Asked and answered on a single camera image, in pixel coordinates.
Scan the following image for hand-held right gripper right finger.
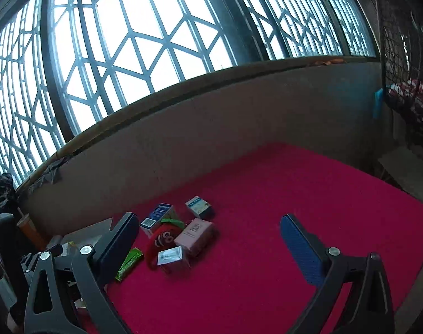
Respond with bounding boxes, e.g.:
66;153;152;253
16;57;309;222
280;214;395;334

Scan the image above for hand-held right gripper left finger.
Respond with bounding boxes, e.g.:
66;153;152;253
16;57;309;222
24;212;140;334

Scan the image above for green snack packet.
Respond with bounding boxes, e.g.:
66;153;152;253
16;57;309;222
115;247;144;282

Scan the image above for white cardboard box tray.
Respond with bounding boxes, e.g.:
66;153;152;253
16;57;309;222
46;217;114;251

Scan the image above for red chili plush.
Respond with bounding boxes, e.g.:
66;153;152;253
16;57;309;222
144;218;184;272

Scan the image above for small white box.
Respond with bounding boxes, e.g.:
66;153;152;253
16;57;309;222
158;246;183;266

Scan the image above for white and yellow box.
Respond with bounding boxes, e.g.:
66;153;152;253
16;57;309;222
185;196;214;220

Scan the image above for orange cup with straw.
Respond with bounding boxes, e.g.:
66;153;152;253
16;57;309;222
17;214;47;251

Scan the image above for blue and white box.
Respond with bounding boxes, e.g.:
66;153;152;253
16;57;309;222
140;203;175;239

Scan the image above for red tablecloth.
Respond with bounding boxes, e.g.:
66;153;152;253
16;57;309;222
83;142;423;334

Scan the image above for pink box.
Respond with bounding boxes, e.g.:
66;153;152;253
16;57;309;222
174;217;215;257

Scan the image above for grey tape strip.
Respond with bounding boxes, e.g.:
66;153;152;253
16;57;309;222
25;156;73;192

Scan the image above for cardboard box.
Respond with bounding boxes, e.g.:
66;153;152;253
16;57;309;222
377;146;423;213

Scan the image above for window with metal grille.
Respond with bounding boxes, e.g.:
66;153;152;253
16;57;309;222
0;0;379;188

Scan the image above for red and white cloth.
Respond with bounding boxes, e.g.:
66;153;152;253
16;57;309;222
388;80;423;123

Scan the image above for orange peel pieces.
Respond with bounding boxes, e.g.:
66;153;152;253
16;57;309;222
311;57;346;67

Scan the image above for black wire basket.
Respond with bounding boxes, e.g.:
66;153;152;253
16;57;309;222
377;0;423;154

